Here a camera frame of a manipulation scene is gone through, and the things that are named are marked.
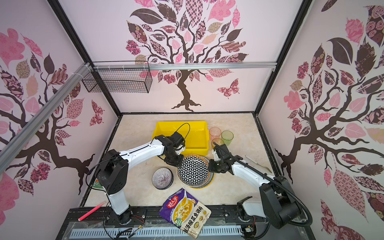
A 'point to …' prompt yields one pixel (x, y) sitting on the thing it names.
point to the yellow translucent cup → (217, 141)
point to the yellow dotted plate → (210, 176)
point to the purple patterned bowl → (162, 178)
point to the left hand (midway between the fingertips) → (179, 167)
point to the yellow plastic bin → (196, 134)
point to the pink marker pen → (83, 216)
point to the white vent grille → (110, 232)
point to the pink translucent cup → (214, 132)
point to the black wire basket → (120, 77)
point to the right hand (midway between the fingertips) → (208, 166)
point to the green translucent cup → (227, 136)
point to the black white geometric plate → (194, 172)
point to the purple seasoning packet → (183, 210)
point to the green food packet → (97, 185)
